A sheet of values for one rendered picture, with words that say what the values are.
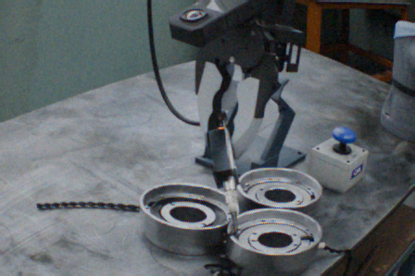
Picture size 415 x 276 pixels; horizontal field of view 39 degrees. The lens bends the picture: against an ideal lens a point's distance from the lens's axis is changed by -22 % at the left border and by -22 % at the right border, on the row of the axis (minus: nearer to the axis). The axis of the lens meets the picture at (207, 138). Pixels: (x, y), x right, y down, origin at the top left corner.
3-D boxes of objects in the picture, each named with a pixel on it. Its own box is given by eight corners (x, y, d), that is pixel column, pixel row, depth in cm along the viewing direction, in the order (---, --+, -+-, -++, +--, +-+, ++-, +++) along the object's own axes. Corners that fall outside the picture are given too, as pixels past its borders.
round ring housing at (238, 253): (223, 282, 67) (228, 253, 66) (222, 236, 77) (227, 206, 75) (317, 281, 68) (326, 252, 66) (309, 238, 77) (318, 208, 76)
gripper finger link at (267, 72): (275, 120, 73) (280, 39, 71) (267, 121, 72) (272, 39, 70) (238, 111, 76) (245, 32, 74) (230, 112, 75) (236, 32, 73)
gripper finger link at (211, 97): (237, 143, 82) (261, 69, 79) (203, 149, 77) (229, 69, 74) (216, 131, 84) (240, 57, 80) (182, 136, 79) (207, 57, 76)
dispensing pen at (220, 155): (222, 246, 69) (202, 101, 77) (226, 257, 72) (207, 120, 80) (244, 243, 69) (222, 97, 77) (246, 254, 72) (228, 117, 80)
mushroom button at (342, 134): (344, 171, 90) (349, 138, 88) (322, 162, 92) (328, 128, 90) (355, 163, 93) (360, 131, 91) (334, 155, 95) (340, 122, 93)
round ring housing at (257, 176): (312, 199, 87) (319, 170, 86) (318, 237, 78) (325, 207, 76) (232, 194, 87) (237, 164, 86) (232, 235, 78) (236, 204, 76)
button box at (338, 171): (344, 194, 89) (350, 162, 87) (306, 179, 93) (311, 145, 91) (366, 177, 95) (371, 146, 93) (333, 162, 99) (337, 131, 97)
